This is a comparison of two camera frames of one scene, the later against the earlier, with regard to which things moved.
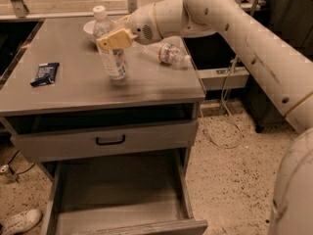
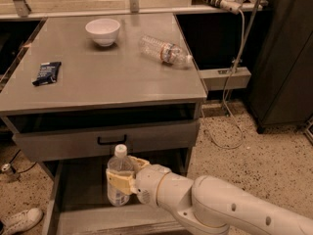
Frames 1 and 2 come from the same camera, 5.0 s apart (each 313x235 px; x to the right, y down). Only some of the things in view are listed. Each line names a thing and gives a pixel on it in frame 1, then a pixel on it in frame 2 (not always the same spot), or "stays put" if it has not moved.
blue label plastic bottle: (115, 60) to (118, 170)
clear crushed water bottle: (166, 53) stays put
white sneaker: (21, 222) stays put
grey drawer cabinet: (111, 118) stays put
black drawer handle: (110, 143) stays put
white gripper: (142, 25) to (148, 181)
